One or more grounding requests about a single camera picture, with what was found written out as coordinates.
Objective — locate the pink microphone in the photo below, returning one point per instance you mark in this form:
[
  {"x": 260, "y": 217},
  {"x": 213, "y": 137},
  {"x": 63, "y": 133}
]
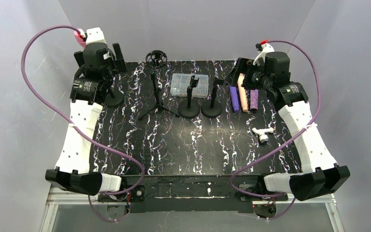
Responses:
[{"x": 80, "y": 37}]

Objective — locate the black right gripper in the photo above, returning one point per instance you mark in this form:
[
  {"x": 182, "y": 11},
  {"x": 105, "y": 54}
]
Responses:
[{"x": 248, "y": 74}]

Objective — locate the black tripod microphone stand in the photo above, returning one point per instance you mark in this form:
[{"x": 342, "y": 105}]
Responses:
[{"x": 156, "y": 59}]

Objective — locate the purple microphone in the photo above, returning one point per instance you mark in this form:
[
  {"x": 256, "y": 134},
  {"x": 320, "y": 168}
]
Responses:
[{"x": 234, "y": 96}]

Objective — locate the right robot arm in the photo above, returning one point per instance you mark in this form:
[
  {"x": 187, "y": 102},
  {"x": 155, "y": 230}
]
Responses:
[{"x": 321, "y": 174}]

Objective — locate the black round-base stand for beige microphone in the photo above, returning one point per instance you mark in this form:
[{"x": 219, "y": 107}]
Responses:
[{"x": 190, "y": 108}]

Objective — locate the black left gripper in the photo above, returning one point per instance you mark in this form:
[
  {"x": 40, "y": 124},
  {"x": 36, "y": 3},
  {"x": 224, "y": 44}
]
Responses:
[{"x": 100, "y": 66}]

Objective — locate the black stand for purple microphone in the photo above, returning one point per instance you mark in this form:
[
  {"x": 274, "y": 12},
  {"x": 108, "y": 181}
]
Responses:
[{"x": 212, "y": 108}]

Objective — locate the grey-headed glitter microphone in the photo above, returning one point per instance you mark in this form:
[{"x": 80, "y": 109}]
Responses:
[{"x": 254, "y": 95}]

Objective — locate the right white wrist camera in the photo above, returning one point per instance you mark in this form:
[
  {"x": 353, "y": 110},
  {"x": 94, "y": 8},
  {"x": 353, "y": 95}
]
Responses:
[{"x": 263, "y": 48}]

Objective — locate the beige microphone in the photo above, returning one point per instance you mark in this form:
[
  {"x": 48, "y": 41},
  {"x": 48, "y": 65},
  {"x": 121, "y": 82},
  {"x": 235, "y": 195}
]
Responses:
[{"x": 242, "y": 93}]

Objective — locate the black round-base stand for pink microphone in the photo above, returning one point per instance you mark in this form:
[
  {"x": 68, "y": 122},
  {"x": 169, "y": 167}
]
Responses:
[{"x": 114, "y": 98}]

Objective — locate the small white plastic faucet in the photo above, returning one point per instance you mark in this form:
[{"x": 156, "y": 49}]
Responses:
[{"x": 262, "y": 133}]

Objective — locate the clear plastic screw box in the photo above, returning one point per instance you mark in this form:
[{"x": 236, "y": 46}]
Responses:
[{"x": 181, "y": 81}]

